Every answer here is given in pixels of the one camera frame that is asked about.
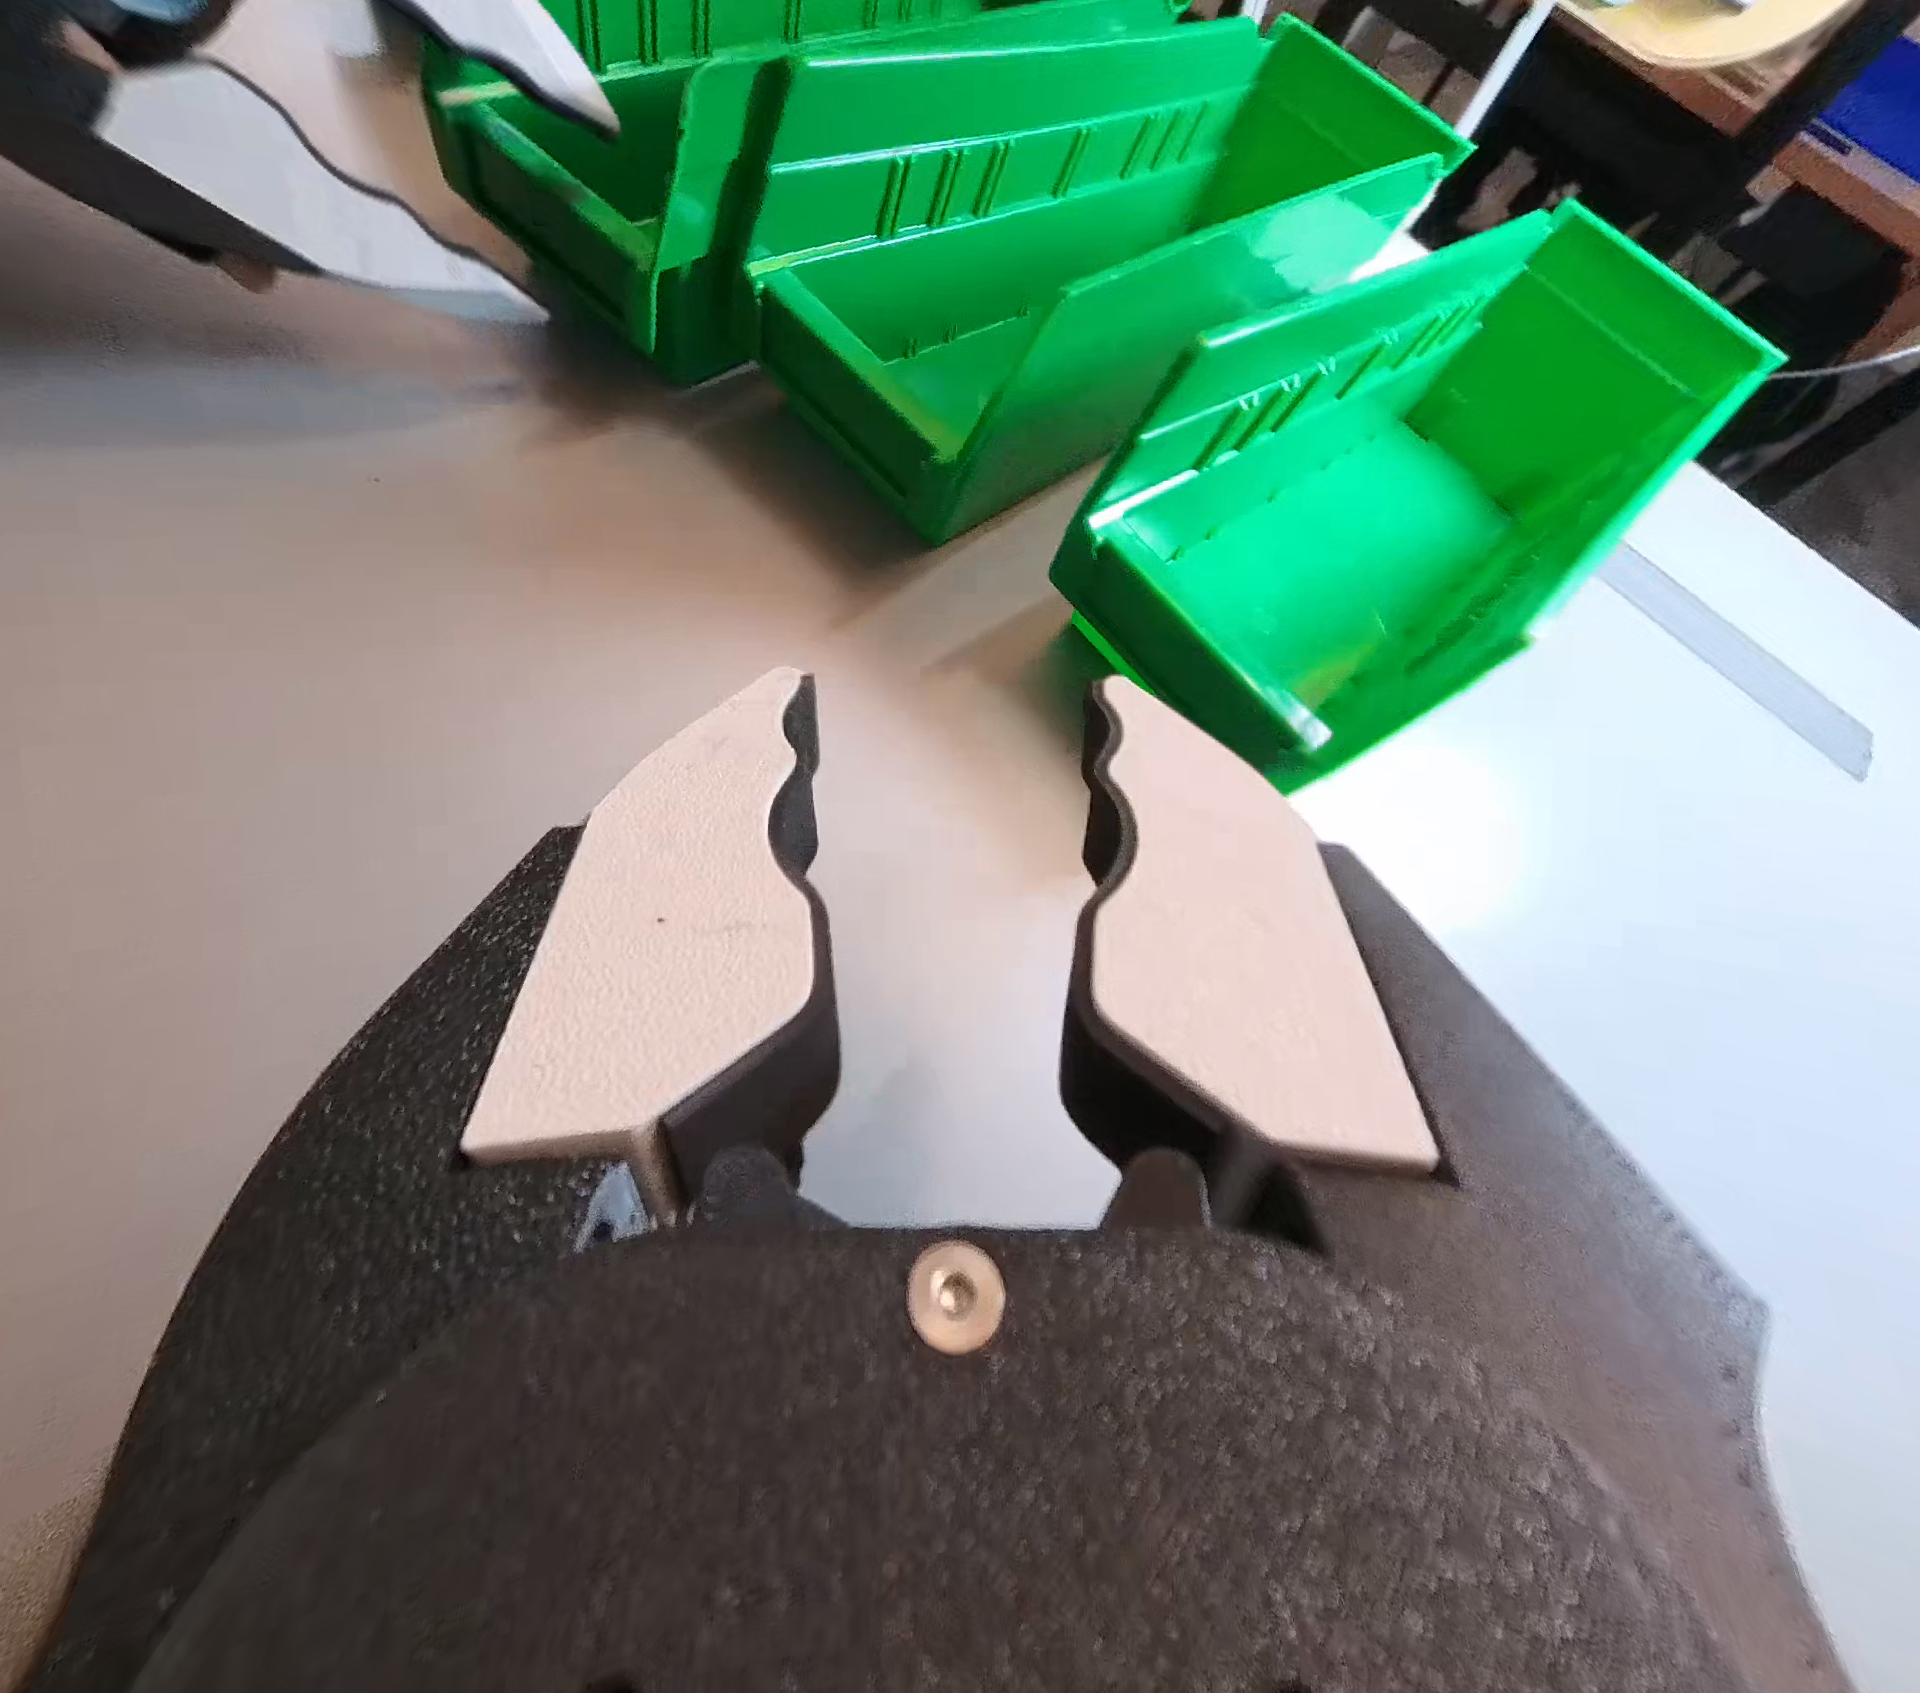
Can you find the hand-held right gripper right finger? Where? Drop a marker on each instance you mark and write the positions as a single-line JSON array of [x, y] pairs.
[[1244, 959]]

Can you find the blue plastic bin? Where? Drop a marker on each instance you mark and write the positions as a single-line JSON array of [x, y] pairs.
[[1874, 96]]

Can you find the long wooden table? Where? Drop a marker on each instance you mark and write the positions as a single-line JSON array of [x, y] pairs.
[[1844, 193]]

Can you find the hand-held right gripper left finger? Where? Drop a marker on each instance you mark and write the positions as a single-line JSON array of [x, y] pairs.
[[661, 959]]

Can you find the green plastic bin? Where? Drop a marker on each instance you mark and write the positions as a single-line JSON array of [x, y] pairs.
[[1201, 282], [1350, 553], [570, 223]]

